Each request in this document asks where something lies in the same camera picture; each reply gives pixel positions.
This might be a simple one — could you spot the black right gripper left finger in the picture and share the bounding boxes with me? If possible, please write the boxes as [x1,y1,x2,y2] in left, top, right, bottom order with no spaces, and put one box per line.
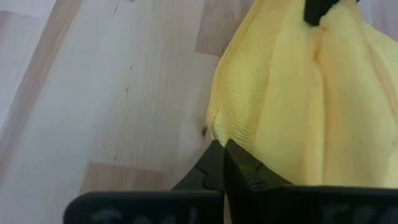
[170,139,226,224]

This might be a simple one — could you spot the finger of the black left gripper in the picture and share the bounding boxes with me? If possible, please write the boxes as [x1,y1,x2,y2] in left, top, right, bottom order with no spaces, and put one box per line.
[303,0,341,27]

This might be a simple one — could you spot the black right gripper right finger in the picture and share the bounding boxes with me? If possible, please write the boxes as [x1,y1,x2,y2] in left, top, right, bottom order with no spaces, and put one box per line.
[224,138,295,224]

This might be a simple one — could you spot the yellow microfiber towel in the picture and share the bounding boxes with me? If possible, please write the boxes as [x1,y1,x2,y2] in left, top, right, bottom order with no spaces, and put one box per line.
[206,0,398,189]

